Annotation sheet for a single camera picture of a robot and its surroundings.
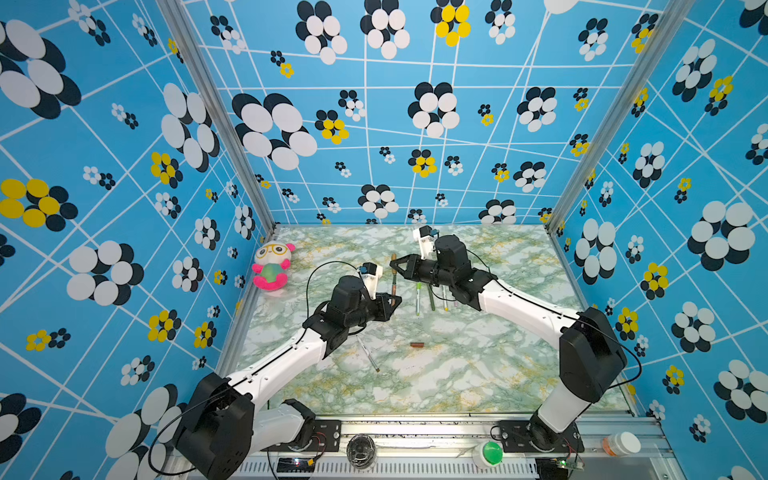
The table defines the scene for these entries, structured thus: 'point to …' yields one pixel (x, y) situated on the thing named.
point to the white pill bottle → (621, 444)
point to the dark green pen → (431, 297)
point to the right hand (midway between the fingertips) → (391, 266)
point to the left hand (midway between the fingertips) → (402, 297)
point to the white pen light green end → (418, 298)
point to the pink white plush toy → (272, 263)
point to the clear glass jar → (361, 451)
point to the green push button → (493, 453)
